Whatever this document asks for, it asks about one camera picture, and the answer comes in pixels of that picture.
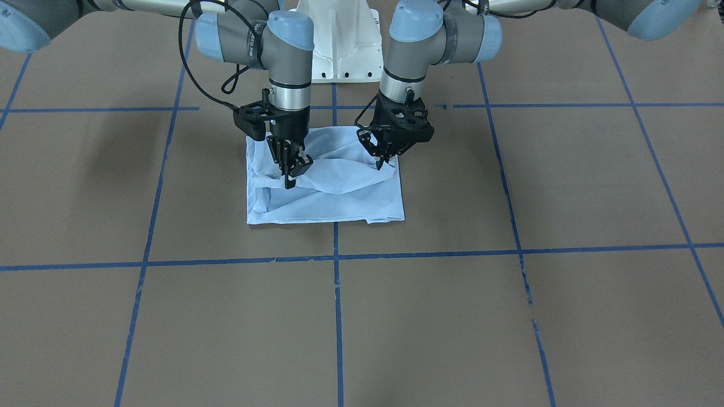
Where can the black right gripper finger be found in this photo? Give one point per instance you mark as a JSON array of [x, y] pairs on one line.
[[283, 153], [300, 162]]

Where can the light blue t-shirt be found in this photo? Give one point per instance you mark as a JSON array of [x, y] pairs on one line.
[[342, 185]]

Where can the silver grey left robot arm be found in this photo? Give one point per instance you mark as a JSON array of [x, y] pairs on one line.
[[423, 34]]

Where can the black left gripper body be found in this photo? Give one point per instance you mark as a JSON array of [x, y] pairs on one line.
[[385, 148]]

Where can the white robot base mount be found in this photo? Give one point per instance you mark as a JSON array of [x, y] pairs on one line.
[[347, 41]]

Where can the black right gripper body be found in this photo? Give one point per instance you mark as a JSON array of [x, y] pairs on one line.
[[289, 128]]

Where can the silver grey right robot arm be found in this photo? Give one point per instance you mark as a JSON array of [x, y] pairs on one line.
[[252, 35]]

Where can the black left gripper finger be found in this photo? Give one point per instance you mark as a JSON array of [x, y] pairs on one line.
[[374, 147], [396, 148]]

